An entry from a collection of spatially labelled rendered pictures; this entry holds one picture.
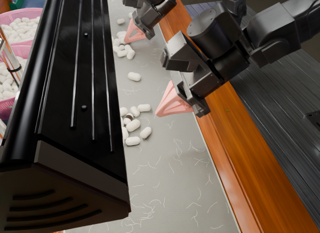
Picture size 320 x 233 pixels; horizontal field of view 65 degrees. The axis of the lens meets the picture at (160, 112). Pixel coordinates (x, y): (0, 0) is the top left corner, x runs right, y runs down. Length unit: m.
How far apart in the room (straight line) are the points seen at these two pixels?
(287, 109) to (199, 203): 0.44
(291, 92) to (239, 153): 0.40
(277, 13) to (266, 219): 0.34
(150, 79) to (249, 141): 0.33
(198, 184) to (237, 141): 0.13
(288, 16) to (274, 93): 0.44
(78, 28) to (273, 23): 0.32
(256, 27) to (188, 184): 0.31
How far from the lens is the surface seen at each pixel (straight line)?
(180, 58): 0.42
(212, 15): 0.43
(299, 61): 1.05
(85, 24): 0.24
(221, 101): 0.64
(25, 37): 1.03
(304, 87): 0.93
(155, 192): 0.50
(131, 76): 0.71
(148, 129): 0.57
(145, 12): 0.80
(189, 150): 0.56
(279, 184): 0.53
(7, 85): 0.82
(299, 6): 0.47
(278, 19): 0.46
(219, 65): 0.46
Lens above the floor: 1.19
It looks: 46 degrees down
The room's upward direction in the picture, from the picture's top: straight up
